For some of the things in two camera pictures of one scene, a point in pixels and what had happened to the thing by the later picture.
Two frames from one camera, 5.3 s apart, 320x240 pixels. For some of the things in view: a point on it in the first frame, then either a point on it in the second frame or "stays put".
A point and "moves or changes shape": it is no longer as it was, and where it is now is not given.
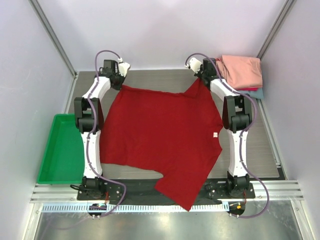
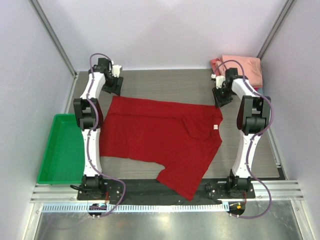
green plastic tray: (63, 159) stays put
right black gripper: (205, 80) → (222, 96)
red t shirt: (179, 135) moves or changes shape
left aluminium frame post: (53, 36) stays put
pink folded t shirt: (241, 72) stays put
